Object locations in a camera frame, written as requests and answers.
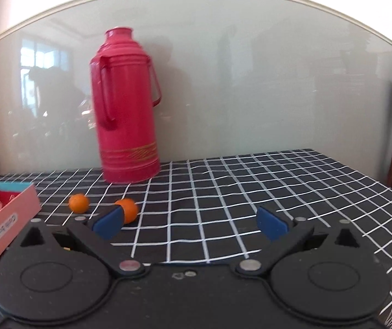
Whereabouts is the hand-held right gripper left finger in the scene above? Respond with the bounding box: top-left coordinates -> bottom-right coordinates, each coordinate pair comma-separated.
19,206 -> 146,280

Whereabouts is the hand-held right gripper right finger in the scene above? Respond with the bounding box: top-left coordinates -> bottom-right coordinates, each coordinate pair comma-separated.
235,206 -> 363,278

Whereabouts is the small orange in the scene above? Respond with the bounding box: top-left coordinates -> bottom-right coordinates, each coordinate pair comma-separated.
69,194 -> 90,212
115,199 -> 139,223

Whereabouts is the colourful cardboard box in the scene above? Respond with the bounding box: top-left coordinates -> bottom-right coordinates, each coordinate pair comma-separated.
0,182 -> 42,286

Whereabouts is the black white checked tablecloth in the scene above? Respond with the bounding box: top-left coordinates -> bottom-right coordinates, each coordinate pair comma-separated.
0,149 -> 392,329

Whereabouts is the red thermos flask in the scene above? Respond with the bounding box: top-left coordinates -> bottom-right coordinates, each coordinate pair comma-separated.
89,26 -> 163,184

